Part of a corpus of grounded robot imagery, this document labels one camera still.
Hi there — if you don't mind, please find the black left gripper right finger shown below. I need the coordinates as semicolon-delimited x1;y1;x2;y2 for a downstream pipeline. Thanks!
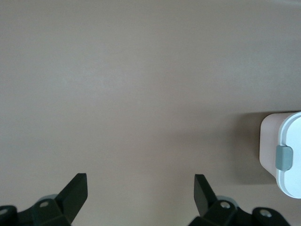
189;174;291;226

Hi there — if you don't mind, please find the brown table mat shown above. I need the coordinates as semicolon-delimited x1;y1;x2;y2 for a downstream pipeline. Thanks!
0;0;301;226

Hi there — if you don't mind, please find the grey lid latch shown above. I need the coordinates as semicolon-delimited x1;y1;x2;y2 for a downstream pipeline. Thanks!
275;145;294;170

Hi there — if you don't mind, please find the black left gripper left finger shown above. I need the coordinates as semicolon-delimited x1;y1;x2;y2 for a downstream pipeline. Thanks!
0;173;88;226

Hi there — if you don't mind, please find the white plastic box lid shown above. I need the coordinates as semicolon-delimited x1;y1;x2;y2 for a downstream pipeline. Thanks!
274;111;301;199

